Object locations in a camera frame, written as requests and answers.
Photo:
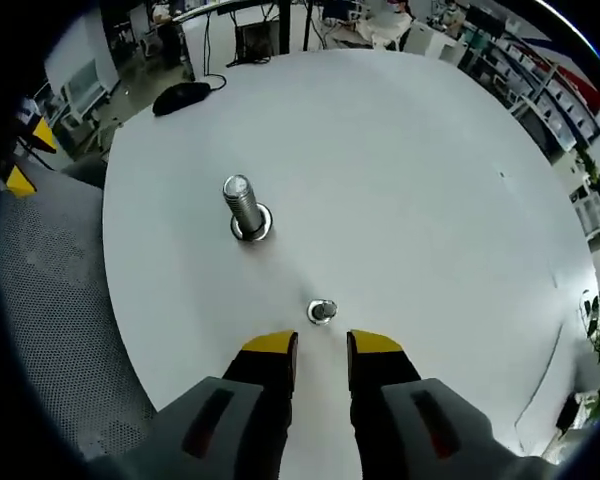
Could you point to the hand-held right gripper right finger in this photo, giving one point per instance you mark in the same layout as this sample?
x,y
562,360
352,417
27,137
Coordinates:
x,y
385,395

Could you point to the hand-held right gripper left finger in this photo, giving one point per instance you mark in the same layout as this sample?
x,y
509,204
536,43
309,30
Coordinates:
x,y
260,395

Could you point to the small steel threaded stud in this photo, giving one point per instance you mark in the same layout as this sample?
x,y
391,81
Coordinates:
x,y
324,311

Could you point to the large steel threaded stud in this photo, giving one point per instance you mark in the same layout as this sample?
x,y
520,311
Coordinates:
x,y
242,200

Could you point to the grey mesh office chair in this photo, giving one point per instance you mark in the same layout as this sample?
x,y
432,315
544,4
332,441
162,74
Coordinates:
x,y
50,310

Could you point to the black computer mouse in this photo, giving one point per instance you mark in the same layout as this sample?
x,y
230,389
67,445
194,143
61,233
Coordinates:
x,y
180,97

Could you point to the white paper sheet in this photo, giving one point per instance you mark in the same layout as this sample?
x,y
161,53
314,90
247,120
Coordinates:
x,y
555,360

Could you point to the standing desk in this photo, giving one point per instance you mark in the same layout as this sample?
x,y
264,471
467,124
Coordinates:
x,y
230,30

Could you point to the green plant on cabinet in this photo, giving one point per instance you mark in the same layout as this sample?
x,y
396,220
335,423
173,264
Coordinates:
x,y
595,175

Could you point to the storage shelf with white bins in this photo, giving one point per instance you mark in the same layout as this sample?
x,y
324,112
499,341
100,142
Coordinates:
x,y
545,65

